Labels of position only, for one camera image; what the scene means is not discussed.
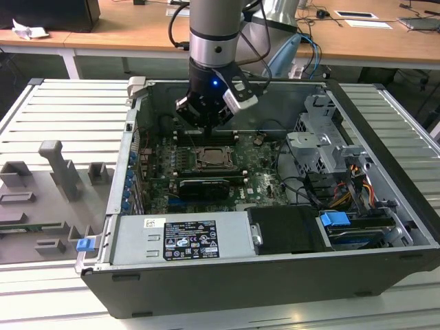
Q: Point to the grey parts rack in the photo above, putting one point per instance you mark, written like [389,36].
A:
[41,206]

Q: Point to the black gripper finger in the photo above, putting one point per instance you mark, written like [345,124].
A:
[225,117]
[184,108]

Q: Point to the white paper sheet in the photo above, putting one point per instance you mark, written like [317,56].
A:
[369,24]

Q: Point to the dark grey PC case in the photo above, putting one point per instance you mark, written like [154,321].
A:
[240,292]

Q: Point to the black computer mouse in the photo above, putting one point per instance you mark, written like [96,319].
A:
[322,13]

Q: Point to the black monitor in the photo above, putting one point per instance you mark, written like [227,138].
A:
[48,13]

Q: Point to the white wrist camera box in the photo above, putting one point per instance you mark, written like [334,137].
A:
[240,101]

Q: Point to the hard disk in blue carrier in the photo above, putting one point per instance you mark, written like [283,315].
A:
[333,220]

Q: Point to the green motherboard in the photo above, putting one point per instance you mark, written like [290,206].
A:
[264,182]

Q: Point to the blue motherboard connector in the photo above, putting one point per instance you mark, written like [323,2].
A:
[178,204]

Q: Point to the black graphics card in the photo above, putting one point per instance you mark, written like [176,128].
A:
[203,188]

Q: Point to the green RAM stick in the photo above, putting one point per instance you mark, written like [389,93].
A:
[31,227]

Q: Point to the wooden desk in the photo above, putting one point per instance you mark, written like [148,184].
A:
[34,43]
[361,41]

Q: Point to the black RAM slot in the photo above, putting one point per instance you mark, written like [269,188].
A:
[187,168]
[227,135]
[227,141]
[227,138]

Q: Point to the grey laptop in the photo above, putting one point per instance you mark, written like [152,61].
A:
[419,23]

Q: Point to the grey metal drive cage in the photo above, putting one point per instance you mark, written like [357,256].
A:
[316,144]

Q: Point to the grey power supply unit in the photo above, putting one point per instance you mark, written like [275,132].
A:
[137,240]

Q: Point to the crumpled white paper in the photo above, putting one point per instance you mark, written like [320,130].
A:
[29,31]

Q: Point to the white plastic holder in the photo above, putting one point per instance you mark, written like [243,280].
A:
[296,70]

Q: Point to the blue plastic case latch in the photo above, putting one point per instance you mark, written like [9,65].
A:
[86,244]

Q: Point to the blue slot retainer clip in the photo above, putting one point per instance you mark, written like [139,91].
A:
[126,206]
[127,195]
[130,179]
[132,157]

